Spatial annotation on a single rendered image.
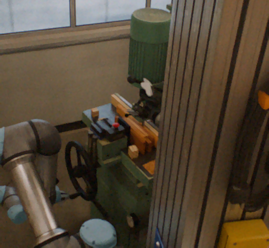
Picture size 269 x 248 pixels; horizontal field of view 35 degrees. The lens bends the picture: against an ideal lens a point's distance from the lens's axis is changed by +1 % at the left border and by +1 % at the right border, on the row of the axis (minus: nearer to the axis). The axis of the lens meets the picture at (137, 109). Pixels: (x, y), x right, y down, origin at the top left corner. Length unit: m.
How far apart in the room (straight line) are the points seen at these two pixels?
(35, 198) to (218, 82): 0.88
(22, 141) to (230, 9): 0.98
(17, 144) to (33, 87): 1.84
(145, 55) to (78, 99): 1.74
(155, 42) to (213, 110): 1.05
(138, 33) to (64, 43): 1.49
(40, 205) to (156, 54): 0.77
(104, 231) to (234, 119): 0.79
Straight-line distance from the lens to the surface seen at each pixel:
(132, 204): 2.05
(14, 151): 1.45
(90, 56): 3.31
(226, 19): 0.65
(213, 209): 0.89
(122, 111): 2.17
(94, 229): 1.43
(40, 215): 1.41
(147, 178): 1.83
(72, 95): 3.42
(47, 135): 1.50
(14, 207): 1.79
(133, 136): 1.96
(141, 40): 1.75
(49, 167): 1.65
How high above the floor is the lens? 2.12
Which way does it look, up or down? 33 degrees down
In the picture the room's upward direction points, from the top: 4 degrees clockwise
